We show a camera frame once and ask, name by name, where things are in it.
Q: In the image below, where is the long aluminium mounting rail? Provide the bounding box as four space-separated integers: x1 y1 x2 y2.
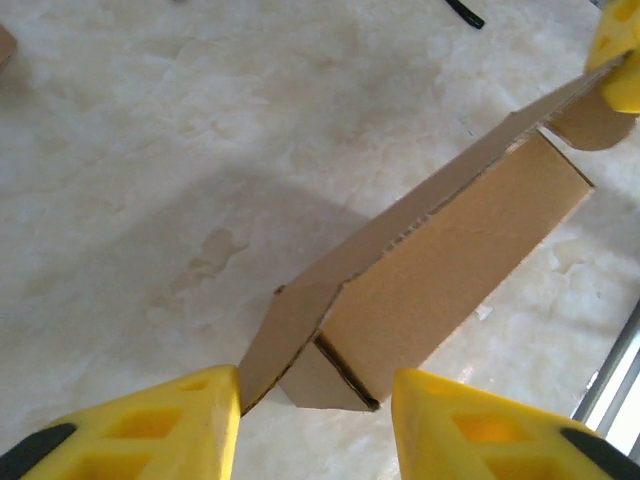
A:
572 299 640 436

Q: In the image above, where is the brown cardboard box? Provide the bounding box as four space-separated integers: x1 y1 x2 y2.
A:
238 49 640 416
0 24 19 66

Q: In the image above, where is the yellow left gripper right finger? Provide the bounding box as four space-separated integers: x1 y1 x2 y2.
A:
392 368 640 480

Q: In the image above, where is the thin black cord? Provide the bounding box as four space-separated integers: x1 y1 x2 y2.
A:
442 0 486 30

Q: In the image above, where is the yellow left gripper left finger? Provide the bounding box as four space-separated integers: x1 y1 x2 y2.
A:
0 366 242 480

